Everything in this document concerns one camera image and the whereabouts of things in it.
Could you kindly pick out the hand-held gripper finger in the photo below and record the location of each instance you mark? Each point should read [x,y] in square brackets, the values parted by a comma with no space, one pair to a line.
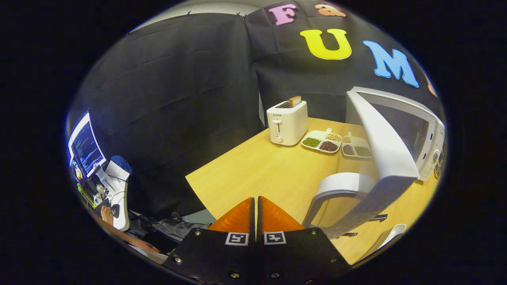
[252,257]
[259,257]

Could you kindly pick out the white microwave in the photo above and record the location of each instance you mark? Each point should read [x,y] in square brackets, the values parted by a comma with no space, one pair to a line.
[380,138]

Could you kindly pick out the white divided bean dish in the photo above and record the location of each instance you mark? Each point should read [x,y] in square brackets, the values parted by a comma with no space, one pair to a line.
[356,150]
[317,140]

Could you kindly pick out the white plate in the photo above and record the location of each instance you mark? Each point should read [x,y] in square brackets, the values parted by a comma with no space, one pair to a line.
[390,233]

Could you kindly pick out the cream toaster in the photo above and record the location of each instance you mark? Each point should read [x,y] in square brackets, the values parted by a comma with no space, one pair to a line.
[287,126]

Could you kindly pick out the black computer mouse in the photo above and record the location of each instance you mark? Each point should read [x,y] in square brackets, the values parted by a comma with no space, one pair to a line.
[116,210]

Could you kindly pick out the toast slice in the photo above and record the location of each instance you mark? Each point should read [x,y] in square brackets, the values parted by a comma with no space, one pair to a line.
[295,101]

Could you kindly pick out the black keyboard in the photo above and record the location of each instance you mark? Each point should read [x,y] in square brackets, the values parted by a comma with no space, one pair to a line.
[101,202]

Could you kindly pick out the blue fabric object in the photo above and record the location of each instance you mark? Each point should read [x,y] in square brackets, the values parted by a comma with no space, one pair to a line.
[121,163]

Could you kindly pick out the black backdrop cloth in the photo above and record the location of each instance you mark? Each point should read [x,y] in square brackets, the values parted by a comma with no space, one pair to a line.
[178,99]

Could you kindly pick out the computer monitor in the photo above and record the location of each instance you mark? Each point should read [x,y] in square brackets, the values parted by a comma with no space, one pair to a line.
[87,146]

